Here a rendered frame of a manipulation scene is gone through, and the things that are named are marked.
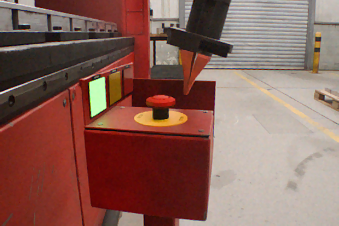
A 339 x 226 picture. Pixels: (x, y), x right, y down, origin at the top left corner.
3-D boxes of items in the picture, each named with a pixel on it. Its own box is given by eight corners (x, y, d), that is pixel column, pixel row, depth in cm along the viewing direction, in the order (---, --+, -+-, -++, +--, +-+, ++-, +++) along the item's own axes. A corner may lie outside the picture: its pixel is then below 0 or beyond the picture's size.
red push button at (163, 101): (172, 128, 35) (172, 100, 35) (142, 126, 36) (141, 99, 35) (177, 119, 39) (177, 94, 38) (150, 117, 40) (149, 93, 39)
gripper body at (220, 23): (172, 37, 48) (183, -6, 46) (229, 54, 47) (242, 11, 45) (164, 38, 42) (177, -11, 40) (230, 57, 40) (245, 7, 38)
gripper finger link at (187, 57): (175, 85, 50) (189, 34, 47) (213, 97, 49) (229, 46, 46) (167, 94, 43) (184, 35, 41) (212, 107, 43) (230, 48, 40)
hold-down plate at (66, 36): (60, 41, 75) (60, 31, 75) (42, 42, 75) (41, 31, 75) (89, 39, 104) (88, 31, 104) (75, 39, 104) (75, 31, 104)
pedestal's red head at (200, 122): (206, 223, 34) (212, 83, 30) (89, 208, 37) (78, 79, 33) (212, 157, 53) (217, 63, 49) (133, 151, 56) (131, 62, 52)
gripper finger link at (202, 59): (162, 82, 50) (176, 31, 48) (200, 93, 49) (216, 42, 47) (153, 89, 44) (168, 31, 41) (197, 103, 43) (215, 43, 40)
